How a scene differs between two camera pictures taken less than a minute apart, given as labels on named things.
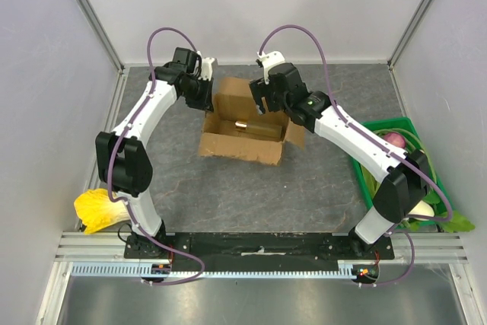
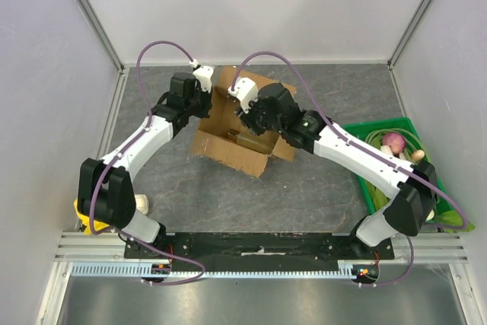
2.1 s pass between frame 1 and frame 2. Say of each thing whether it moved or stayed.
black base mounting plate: stayed
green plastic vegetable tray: stayed
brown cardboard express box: moved
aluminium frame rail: stayed
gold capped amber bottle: moved
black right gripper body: moved
